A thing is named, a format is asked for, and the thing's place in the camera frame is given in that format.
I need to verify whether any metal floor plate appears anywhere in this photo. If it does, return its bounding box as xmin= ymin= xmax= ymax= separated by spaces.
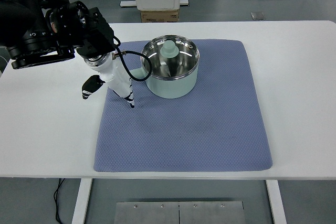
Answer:
xmin=114 ymin=201 xmax=246 ymax=223

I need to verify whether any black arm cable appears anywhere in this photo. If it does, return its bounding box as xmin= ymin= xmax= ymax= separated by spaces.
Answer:
xmin=115 ymin=37 xmax=152 ymax=81

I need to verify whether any blue quilted mat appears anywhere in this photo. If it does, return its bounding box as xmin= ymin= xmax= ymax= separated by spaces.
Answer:
xmin=94 ymin=39 xmax=272 ymax=172

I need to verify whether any left white table leg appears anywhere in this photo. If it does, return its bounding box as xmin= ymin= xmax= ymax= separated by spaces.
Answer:
xmin=71 ymin=178 xmax=93 ymax=224

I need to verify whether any green pot with handle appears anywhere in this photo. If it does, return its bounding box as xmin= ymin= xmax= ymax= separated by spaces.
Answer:
xmin=129 ymin=34 xmax=201 ymax=100

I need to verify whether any glass lid green knob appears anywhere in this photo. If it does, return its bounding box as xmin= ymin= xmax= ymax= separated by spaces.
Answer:
xmin=141 ymin=35 xmax=200 ymax=80

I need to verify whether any right white table leg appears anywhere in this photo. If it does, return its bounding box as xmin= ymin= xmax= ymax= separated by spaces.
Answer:
xmin=266 ymin=180 xmax=287 ymax=224

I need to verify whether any cardboard box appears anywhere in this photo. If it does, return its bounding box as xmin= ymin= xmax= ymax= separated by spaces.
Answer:
xmin=140 ymin=9 xmax=180 ymax=23

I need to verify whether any white table leg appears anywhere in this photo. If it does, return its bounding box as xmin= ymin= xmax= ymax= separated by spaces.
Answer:
xmin=266 ymin=180 xmax=287 ymax=224
xmin=71 ymin=178 xmax=93 ymax=224

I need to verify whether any grey floor socket cover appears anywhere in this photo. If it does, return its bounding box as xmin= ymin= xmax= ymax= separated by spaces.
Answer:
xmin=250 ymin=12 xmax=266 ymax=20

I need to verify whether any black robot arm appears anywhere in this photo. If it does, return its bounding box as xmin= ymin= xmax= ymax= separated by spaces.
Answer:
xmin=1 ymin=0 xmax=120 ymax=69

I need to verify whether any black floor cable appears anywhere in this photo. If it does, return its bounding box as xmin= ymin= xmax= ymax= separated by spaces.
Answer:
xmin=53 ymin=178 xmax=67 ymax=224

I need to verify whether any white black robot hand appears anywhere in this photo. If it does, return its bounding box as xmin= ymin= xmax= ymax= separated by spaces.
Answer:
xmin=82 ymin=52 xmax=134 ymax=108

